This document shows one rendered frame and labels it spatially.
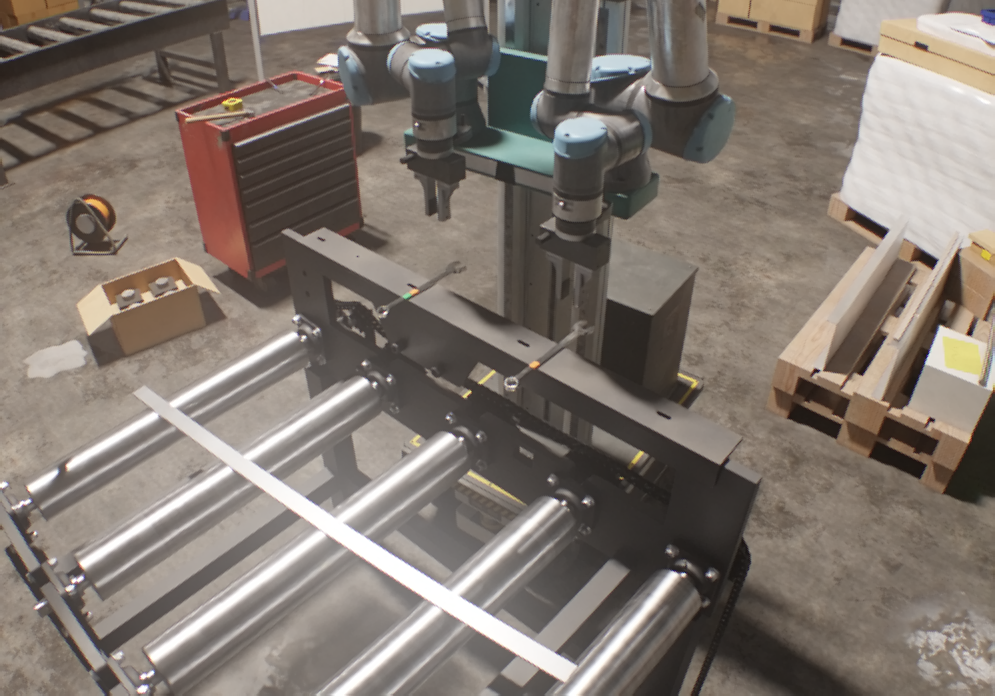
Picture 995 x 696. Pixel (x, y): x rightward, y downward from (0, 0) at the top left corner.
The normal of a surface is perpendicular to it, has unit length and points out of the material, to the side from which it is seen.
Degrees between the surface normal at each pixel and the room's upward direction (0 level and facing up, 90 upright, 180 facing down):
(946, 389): 90
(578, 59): 87
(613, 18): 90
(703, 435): 0
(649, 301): 0
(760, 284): 0
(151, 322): 90
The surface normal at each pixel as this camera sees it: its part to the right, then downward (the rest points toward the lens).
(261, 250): 0.75, 0.38
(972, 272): -0.94, 0.20
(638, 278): 0.00, -0.81
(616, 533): -0.66, 0.44
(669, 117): -0.52, 0.70
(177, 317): 0.60, 0.47
